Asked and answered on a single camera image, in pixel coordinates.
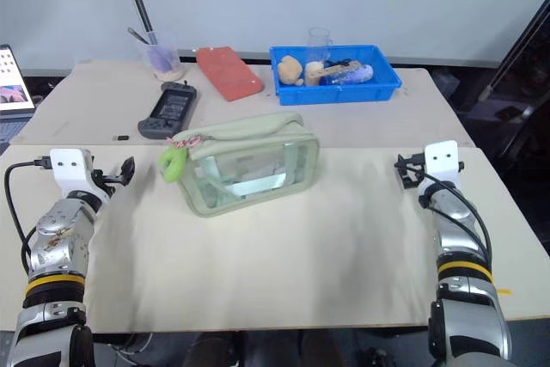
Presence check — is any blue plastic bin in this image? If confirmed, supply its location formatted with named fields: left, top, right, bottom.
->
left=268, top=44, right=404, bottom=107

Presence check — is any bright green zipper charm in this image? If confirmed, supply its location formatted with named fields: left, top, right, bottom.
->
left=159, top=144, right=187, bottom=183

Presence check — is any green clear toiletry pouch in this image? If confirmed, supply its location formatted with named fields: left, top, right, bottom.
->
left=159, top=110, right=321, bottom=219

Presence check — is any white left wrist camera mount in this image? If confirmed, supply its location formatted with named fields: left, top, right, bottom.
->
left=49, top=148, right=95, bottom=192

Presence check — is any black handheld controller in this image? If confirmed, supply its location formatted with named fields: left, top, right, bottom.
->
left=137, top=80, right=199, bottom=141

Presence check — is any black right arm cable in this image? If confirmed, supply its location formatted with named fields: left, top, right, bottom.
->
left=417, top=168, right=493, bottom=276

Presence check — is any beige sponge lump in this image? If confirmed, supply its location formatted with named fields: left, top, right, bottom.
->
left=277, top=55, right=303, bottom=86

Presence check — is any clear plastic cup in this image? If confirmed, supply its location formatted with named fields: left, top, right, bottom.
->
left=307, top=27, right=334, bottom=64

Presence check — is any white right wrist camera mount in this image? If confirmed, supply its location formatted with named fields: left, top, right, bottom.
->
left=424, top=139, right=461, bottom=191

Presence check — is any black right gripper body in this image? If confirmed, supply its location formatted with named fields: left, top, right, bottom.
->
left=400, top=152, right=428, bottom=191

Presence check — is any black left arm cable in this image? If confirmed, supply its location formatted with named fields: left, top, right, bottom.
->
left=3, top=156, right=53, bottom=276

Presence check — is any open laptop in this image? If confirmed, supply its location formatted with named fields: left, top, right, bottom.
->
left=0, top=43, right=37, bottom=145

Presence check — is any red sponge block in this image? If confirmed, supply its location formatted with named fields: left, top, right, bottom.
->
left=195, top=45, right=265, bottom=103

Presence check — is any clear measuring cup purple content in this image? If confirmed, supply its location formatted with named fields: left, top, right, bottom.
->
left=136, top=30, right=183, bottom=82

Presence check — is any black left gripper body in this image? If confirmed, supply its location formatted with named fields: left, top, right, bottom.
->
left=89, top=167, right=125, bottom=191

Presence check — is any wooden stick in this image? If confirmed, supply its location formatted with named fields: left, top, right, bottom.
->
left=320, top=63, right=363, bottom=79

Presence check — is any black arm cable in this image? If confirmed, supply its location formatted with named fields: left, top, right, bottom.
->
left=417, top=168, right=493, bottom=276
left=3, top=156, right=53, bottom=276

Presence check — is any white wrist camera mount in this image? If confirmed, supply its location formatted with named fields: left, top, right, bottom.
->
left=49, top=148, right=95, bottom=192
left=424, top=139, right=461, bottom=191

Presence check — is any black metal stand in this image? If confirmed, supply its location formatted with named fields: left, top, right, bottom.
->
left=480, top=0, right=550, bottom=104

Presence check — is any dark rounded shape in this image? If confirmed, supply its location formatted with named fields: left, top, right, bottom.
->
left=188, top=331, right=242, bottom=367

